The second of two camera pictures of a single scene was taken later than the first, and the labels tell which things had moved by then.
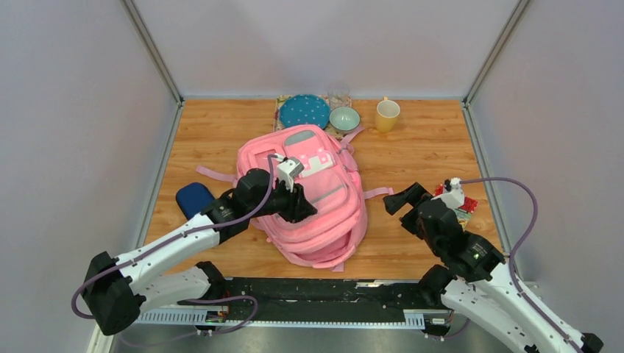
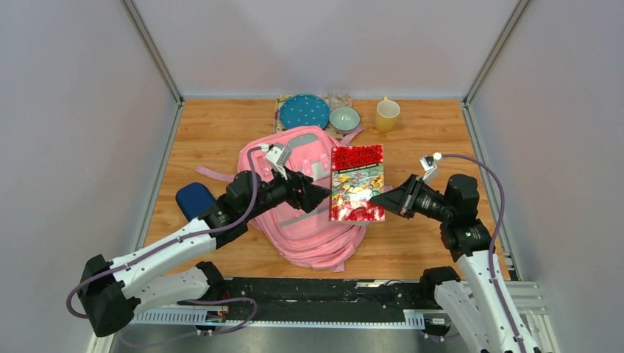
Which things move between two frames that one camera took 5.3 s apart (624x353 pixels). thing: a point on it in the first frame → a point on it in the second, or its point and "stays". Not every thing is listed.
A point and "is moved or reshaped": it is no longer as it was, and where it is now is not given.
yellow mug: [386, 115] stays
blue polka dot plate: [305, 109] stays
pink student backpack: [332, 182] stays
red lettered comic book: [466, 207] is moved or reshaped
